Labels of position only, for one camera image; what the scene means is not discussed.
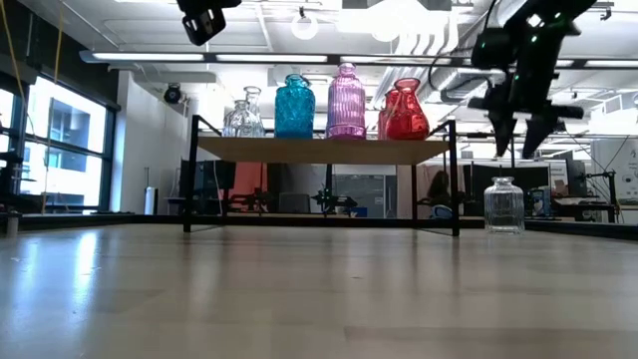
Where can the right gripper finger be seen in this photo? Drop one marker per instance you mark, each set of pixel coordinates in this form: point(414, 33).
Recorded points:
point(501, 132)
point(539, 134)

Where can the clear ribbed glass jar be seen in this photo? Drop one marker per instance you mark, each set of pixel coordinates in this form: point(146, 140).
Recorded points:
point(503, 209)

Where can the small red bulbous vase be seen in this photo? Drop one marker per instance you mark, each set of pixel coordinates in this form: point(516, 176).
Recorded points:
point(408, 117)

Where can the tall clear glass vase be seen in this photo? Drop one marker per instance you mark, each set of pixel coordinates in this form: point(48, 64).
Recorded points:
point(255, 107)

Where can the red flared ribbed vase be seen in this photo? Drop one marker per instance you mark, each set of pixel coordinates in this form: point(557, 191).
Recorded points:
point(384, 119)

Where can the square textured teal vase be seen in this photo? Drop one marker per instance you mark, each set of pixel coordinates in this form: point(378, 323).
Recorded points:
point(295, 114)

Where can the pink ribbed glass vase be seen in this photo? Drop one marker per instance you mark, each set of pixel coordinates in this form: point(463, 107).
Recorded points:
point(346, 109)

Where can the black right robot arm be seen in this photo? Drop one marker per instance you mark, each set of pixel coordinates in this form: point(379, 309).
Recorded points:
point(548, 15)

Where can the black overhead light bar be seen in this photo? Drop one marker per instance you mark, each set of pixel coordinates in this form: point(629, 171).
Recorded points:
point(209, 58)

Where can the black computer monitor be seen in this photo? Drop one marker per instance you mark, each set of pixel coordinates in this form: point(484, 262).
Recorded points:
point(575, 177)

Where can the person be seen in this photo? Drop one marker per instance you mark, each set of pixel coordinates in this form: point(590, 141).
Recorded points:
point(438, 187)

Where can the black clamp stand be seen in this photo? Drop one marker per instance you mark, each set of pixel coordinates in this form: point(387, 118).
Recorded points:
point(610, 194)

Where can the black round ceiling fixture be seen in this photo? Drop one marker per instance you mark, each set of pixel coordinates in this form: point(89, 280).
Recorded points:
point(172, 94)

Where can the white blue round object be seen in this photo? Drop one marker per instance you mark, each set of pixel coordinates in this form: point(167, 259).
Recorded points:
point(441, 212)

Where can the grey whiteboard panel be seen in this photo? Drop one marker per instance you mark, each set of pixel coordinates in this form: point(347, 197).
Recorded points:
point(364, 187)

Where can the salmon coloured panel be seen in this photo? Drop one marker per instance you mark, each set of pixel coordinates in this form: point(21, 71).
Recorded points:
point(249, 177)

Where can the black room divider panels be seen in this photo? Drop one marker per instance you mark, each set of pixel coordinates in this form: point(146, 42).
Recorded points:
point(207, 182)

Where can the white cylinder bin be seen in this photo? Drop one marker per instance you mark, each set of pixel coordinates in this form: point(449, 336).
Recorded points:
point(150, 200)

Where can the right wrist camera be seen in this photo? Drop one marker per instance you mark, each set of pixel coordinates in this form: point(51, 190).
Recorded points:
point(492, 49)

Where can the silver ventilation duct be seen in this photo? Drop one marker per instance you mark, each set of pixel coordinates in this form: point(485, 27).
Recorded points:
point(448, 82)

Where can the black aluminium table frame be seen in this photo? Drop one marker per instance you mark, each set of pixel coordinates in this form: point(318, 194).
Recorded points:
point(588, 230)

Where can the wooden shelf with black frame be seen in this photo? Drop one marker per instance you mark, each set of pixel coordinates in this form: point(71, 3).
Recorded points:
point(324, 152)

